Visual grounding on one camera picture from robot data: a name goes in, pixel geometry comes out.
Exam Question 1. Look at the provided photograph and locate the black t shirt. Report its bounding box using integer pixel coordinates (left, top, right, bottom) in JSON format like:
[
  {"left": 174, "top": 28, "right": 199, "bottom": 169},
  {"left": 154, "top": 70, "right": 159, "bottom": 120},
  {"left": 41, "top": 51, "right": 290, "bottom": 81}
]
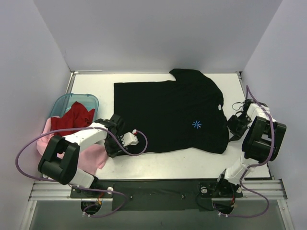
[{"left": 114, "top": 69, "right": 229, "bottom": 154}]

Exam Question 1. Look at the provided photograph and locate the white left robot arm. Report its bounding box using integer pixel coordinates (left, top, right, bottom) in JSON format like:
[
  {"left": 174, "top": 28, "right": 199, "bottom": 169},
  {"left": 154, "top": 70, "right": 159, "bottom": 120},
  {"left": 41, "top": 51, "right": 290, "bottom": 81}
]
[{"left": 38, "top": 115, "right": 124, "bottom": 197}]

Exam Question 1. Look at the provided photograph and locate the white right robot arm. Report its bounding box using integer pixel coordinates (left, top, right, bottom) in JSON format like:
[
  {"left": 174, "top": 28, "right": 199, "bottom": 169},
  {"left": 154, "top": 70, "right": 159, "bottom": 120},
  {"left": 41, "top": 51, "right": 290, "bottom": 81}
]
[{"left": 214, "top": 99, "right": 287, "bottom": 196}]

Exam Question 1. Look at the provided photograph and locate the pink t shirt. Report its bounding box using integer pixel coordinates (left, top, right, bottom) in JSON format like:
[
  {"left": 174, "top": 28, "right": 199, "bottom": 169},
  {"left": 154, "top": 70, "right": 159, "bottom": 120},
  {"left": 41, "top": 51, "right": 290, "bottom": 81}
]
[{"left": 36, "top": 116, "right": 108, "bottom": 174}]

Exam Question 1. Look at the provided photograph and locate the red t shirt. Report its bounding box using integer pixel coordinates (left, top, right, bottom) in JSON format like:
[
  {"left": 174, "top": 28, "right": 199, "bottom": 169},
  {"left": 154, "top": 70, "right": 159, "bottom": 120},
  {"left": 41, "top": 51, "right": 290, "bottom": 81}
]
[{"left": 51, "top": 102, "right": 95, "bottom": 130}]

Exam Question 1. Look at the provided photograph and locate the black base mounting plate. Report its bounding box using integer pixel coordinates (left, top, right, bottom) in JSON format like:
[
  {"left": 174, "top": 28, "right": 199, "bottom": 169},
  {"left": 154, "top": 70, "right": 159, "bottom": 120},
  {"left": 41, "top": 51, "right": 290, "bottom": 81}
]
[{"left": 70, "top": 179, "right": 243, "bottom": 213}]

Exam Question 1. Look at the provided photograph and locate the teal plastic bin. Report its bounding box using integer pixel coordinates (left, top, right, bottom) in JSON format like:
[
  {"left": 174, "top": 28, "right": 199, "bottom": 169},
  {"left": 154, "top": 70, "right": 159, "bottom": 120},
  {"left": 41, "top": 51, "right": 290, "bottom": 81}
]
[{"left": 49, "top": 93, "right": 99, "bottom": 121}]

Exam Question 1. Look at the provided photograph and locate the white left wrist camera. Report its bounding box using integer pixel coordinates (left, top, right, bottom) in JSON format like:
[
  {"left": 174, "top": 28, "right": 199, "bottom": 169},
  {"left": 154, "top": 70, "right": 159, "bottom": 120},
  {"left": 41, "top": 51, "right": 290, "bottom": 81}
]
[{"left": 120, "top": 132, "right": 139, "bottom": 147}]

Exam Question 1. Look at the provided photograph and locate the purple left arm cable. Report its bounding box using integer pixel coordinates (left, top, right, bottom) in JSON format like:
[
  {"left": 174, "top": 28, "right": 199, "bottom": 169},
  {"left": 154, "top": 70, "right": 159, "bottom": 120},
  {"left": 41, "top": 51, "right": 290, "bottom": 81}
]
[{"left": 14, "top": 129, "right": 148, "bottom": 218}]

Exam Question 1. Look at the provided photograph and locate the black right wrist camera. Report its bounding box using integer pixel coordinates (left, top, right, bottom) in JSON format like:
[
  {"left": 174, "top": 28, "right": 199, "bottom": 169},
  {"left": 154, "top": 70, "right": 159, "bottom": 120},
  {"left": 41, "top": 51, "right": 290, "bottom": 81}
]
[{"left": 232, "top": 99, "right": 251, "bottom": 115}]

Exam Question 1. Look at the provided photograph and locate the aluminium front rail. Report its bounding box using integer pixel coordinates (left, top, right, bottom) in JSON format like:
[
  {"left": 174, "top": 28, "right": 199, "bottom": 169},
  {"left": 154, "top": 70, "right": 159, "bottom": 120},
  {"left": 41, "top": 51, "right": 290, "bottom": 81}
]
[{"left": 28, "top": 180, "right": 287, "bottom": 201}]

